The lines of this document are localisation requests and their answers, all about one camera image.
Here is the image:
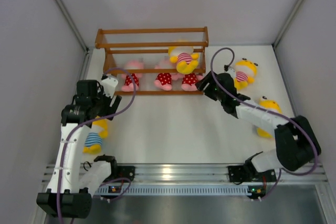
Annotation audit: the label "pink plush toy red dress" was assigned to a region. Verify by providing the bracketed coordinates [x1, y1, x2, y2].
[181, 73, 203, 92]

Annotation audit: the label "yellow plush toy pink stripes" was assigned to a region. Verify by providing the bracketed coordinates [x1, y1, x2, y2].
[234, 58, 259, 90]

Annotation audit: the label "pink plush toy polka dress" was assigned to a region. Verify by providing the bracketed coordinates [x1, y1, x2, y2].
[154, 60, 178, 91]

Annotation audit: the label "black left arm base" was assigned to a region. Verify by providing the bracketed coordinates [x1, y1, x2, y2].
[116, 165, 135, 181]

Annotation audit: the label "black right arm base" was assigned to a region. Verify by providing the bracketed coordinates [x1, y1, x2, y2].
[227, 165, 254, 185]

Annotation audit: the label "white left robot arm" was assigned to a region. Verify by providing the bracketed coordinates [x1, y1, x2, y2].
[36, 76, 121, 219]

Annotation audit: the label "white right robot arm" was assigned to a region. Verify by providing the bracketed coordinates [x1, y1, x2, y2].
[196, 72, 321, 180]

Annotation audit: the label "pink plush toy on shelf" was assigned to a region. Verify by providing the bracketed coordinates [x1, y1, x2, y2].
[121, 60, 144, 92]

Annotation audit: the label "yellow plush toy on shelf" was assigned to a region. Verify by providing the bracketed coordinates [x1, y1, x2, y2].
[168, 46, 199, 74]

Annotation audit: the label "brown wooden two-tier shelf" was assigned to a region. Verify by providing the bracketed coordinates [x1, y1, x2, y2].
[95, 27, 208, 95]

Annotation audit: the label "yellow plush toy blue stripes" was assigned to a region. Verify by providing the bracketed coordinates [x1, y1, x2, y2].
[256, 96, 282, 138]

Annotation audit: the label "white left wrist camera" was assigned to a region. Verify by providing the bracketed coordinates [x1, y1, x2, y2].
[100, 74, 118, 98]

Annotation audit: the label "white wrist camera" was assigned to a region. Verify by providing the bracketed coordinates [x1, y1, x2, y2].
[100, 74, 118, 98]
[224, 65, 236, 79]

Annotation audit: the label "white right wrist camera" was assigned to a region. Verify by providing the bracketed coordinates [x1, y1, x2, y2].
[224, 65, 236, 79]

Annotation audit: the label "aluminium mounting rail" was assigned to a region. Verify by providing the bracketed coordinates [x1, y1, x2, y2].
[130, 164, 328, 184]

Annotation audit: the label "grey slotted cable duct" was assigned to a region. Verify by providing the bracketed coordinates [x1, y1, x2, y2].
[95, 185, 262, 197]

